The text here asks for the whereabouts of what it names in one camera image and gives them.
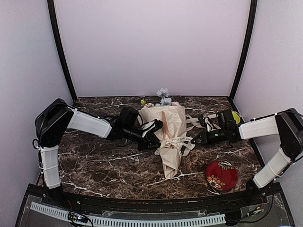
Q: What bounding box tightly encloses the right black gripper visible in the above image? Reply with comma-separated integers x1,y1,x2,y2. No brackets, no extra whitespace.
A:
191,127,227,147

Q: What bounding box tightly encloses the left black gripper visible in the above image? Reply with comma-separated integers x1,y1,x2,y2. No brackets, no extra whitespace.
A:
124,125,162,151

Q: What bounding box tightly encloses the beige wrapping paper sheet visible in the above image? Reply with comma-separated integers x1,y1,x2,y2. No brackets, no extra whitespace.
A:
139,105,187,179

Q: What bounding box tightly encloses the pink fake rose stem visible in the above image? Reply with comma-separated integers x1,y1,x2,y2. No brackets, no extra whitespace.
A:
171,101,180,106

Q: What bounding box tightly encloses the blue fake flower stem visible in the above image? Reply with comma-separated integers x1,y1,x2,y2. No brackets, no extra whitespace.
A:
156,88,172,106

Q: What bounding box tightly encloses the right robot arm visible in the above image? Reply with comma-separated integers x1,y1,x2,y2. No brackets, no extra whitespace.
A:
191,108,303,205

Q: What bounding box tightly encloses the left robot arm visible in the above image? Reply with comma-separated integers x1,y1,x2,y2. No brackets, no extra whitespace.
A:
33,98,163,206

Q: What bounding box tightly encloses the red floral plate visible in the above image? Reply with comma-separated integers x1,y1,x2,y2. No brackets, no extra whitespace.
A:
205,160,239,191

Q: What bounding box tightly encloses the yellow-green cup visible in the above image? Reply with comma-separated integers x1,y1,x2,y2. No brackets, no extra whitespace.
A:
232,111,241,124

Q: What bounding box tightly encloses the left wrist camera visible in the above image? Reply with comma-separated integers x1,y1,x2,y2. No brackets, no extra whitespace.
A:
141,119,163,138

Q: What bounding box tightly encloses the black front table rail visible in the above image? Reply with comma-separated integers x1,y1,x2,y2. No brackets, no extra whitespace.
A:
28,184,282,215

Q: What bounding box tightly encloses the white slotted cable duct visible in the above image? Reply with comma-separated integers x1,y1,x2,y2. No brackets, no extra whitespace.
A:
30,202,226,227

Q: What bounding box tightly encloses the left black frame post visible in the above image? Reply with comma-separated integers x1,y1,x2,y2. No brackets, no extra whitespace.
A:
47,0,78,102

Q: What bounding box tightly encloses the black frame post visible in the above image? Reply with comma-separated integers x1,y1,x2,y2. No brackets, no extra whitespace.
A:
47,0,78,102
229,0,258,102

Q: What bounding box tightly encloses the right black frame post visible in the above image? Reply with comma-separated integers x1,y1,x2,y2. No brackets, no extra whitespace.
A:
229,0,258,102

